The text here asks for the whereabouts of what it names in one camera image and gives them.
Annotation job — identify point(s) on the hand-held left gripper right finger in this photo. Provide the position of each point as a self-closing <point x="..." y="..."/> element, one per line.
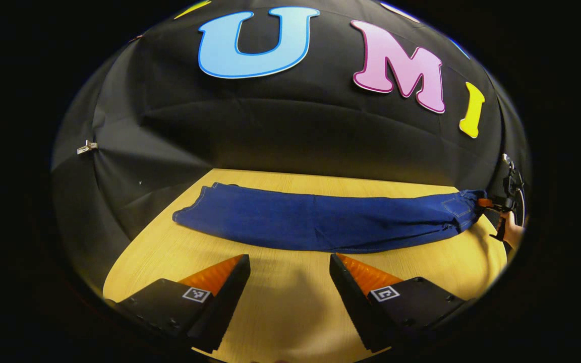
<point x="351" y="302"/>

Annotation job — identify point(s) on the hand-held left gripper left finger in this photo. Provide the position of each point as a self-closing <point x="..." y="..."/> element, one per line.
<point x="230" y="302"/>

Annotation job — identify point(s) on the silver binder clip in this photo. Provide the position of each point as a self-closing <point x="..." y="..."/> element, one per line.
<point x="86" y="147"/>

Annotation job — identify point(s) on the black backdrop cloth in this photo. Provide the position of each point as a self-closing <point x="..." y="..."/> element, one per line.
<point x="270" y="126"/>

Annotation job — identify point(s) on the orange spring clip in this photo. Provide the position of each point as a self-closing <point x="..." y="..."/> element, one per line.
<point x="135" y="38"/>

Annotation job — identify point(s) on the blue denim jeans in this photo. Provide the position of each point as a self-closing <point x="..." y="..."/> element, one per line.
<point x="321" y="222"/>

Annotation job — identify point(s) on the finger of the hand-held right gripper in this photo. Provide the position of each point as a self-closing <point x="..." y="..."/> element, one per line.
<point x="484" y="202"/>

